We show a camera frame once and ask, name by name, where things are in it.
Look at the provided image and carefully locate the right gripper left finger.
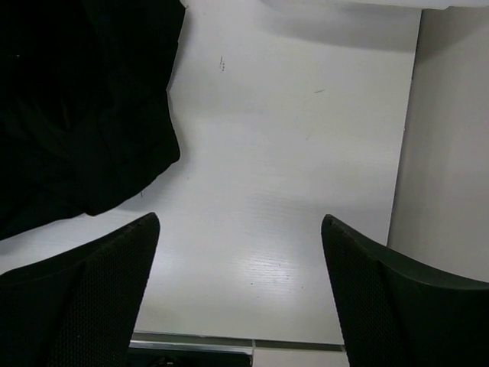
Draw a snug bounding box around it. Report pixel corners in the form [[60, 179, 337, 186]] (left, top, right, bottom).
[[1, 213, 160, 366]]

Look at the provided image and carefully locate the black skirt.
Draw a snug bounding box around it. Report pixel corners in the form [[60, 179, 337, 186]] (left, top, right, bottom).
[[1, 1, 186, 239]]

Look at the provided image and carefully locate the aluminium table edge rail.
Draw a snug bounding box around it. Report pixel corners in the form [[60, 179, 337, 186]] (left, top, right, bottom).
[[129, 332, 345, 356]]

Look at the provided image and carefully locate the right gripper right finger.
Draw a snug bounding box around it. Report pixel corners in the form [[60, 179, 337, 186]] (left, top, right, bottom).
[[321, 215, 488, 366]]

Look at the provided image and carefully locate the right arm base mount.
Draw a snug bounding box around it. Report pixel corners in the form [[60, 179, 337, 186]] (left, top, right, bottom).
[[124, 348, 252, 367]]

